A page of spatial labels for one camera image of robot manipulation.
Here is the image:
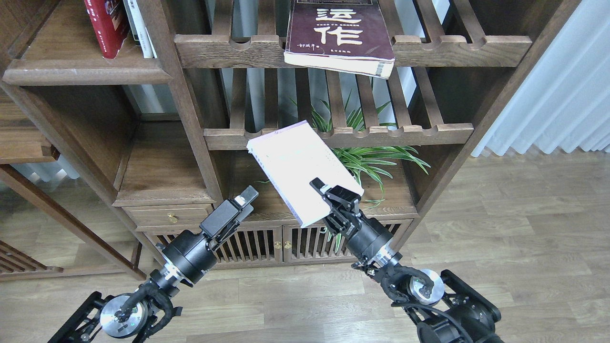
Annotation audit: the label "white purple book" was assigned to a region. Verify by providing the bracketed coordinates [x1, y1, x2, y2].
[246, 120, 364, 228]

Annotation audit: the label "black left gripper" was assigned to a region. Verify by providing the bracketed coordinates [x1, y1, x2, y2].
[160, 186, 259, 286]

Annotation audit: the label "wooden side furniture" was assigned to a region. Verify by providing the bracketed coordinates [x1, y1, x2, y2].
[1, 92, 144, 280]

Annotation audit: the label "dark maroon book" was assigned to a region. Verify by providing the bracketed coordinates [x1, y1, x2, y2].
[284, 0, 395, 80]

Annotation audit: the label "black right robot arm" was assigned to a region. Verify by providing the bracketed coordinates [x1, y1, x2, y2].
[311, 178, 501, 343]

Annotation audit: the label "white upright books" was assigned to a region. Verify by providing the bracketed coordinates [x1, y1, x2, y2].
[124, 0, 157, 58]

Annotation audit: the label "brass drawer knob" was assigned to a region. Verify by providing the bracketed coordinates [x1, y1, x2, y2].
[167, 213, 179, 224]

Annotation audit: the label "red survival guide book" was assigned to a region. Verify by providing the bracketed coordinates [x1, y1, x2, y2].
[84, 0, 130, 59]

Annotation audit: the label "green spider plant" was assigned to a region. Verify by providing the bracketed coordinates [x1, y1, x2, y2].
[260, 91, 430, 253]

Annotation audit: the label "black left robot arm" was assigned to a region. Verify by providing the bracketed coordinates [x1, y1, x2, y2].
[51, 186, 258, 343]

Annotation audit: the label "dark wooden bookshelf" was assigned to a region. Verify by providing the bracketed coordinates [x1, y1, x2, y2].
[1, 0, 580, 252]

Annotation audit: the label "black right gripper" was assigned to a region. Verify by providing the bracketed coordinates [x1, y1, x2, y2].
[310, 178, 402, 269]

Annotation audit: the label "white pleated curtain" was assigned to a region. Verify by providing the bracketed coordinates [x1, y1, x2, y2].
[471, 0, 610, 158]

